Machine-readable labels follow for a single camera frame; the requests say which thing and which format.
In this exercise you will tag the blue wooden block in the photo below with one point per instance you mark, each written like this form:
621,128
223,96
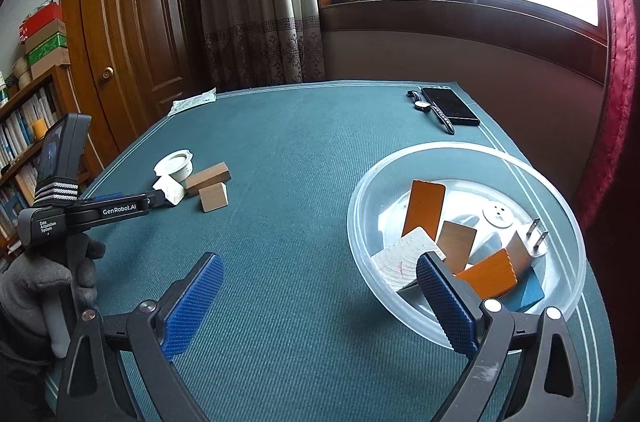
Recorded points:
525,294

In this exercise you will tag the brown wooden door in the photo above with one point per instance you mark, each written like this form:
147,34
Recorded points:
133,58

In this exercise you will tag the grey white wedge block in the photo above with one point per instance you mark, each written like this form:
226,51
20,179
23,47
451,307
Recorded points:
173,191

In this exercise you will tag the tan wooden square block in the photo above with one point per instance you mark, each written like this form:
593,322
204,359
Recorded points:
213,197

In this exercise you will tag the red cardboard box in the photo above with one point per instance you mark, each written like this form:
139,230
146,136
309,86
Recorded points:
47,13

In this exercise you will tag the orange wooden block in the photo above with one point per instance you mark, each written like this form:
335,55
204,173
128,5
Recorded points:
424,207
492,277

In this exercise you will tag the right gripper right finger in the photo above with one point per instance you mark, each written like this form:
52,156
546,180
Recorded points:
547,384

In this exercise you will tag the white paper packet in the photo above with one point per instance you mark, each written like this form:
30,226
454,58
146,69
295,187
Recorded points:
204,98

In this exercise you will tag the white USB wall charger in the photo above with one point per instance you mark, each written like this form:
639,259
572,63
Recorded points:
525,249

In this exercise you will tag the red curtain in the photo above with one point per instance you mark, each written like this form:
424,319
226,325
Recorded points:
615,117

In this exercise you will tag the grey gloved left hand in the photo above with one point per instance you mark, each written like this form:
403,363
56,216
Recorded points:
32,318

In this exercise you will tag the black smartphone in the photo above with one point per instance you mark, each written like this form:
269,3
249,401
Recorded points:
451,105

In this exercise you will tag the green cardboard box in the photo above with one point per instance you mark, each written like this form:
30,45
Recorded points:
58,40

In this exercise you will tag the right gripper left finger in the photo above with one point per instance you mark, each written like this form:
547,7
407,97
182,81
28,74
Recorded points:
95,385

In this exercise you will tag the white round plastic cap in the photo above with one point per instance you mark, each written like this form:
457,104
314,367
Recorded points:
178,165

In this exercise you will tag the dark brown wooden block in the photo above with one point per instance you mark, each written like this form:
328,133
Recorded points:
217,173

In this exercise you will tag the clear plastic bowl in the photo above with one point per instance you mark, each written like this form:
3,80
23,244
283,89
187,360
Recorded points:
479,201

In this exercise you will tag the wooden bookshelf with books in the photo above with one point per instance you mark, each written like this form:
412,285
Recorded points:
25,118

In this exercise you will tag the light wooden cube block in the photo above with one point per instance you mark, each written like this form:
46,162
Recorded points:
456,241

